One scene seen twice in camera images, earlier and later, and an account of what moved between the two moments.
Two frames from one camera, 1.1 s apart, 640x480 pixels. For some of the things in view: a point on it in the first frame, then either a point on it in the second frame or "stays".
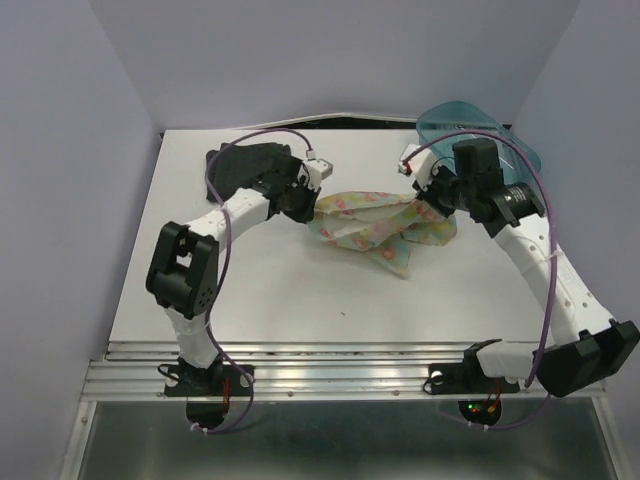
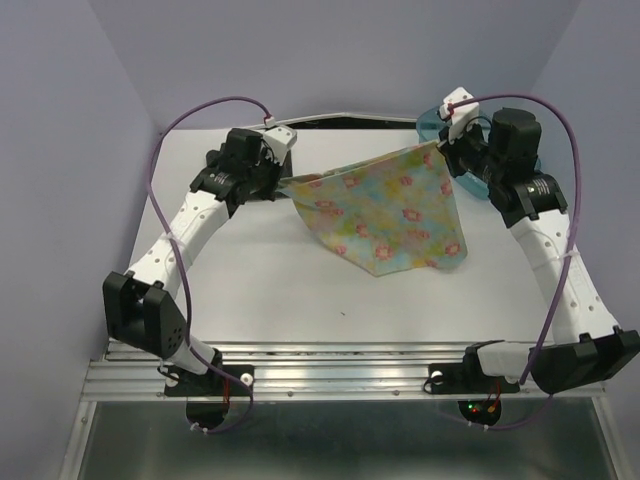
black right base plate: (466, 378) stays
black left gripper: (306, 215) to (266, 193)
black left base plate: (218, 380) stays
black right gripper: (429, 194) to (453, 149)
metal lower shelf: (343, 440) stays
